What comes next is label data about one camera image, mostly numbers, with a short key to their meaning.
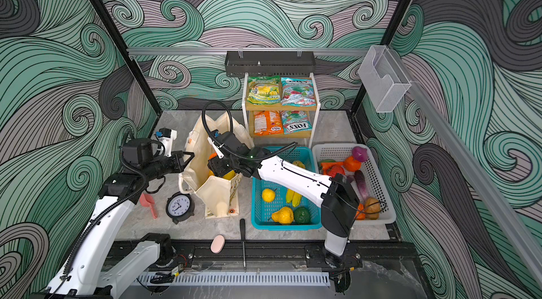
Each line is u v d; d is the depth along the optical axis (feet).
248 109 2.50
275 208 2.80
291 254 2.44
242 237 2.53
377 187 2.68
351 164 3.01
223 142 1.81
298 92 2.54
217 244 2.45
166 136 2.10
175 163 2.05
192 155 2.37
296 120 3.02
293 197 2.76
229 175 2.18
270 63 3.14
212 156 2.23
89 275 1.26
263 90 2.54
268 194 2.74
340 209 1.41
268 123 3.03
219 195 2.59
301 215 2.55
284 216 2.52
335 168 2.94
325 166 3.03
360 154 2.88
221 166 2.17
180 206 2.73
